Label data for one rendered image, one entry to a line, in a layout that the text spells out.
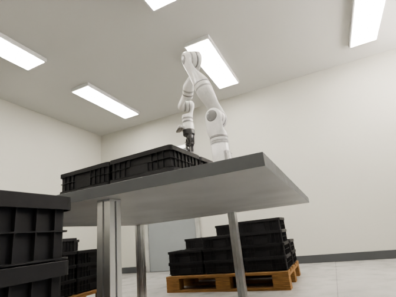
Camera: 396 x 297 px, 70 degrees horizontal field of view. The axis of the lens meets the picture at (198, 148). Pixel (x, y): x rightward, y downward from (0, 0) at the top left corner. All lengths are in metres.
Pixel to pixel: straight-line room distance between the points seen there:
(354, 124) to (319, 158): 0.68
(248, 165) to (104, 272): 0.61
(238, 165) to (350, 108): 3.98
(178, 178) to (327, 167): 3.73
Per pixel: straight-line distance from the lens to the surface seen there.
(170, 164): 1.33
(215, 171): 0.80
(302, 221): 4.40
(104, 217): 1.09
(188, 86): 1.75
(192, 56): 1.67
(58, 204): 0.56
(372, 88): 4.82
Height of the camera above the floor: 0.50
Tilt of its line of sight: 17 degrees up
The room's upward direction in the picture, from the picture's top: 6 degrees counter-clockwise
